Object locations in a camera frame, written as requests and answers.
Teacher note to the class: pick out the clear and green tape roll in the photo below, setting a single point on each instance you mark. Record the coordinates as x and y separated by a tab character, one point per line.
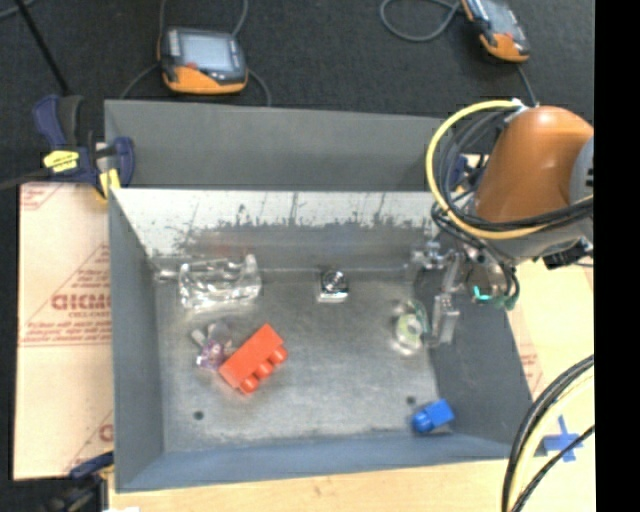
411	327

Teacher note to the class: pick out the red toy building block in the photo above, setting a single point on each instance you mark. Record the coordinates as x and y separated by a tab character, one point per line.
252	359

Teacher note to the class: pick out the black cylinder on white bracket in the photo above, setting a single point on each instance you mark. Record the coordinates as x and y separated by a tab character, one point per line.
559	259

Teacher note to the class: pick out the clear purple plastic piece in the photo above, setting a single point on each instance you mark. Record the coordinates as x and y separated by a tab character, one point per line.
212	350

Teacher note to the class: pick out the grey metal bin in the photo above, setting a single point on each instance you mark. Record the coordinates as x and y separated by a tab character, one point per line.
320	400

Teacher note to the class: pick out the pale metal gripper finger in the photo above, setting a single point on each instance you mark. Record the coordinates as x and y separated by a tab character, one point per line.
445	312
427	256

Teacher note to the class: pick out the blue toy building block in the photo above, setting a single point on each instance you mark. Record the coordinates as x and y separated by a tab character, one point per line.
432	416

